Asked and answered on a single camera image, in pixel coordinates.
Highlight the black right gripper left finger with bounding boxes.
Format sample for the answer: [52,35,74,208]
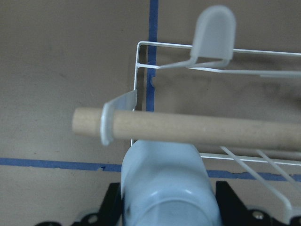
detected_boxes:
[98,183,122,226]

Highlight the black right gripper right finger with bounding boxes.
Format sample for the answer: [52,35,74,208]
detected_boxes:
[215,181,248,226]

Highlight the light blue ikea cup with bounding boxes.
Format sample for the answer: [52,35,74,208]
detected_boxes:
[121,140,222,226]

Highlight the wooden rack dowel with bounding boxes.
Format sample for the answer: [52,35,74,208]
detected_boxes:
[72,108,301,151]

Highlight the white wire cup rack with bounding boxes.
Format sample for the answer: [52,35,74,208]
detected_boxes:
[100,5,301,224]

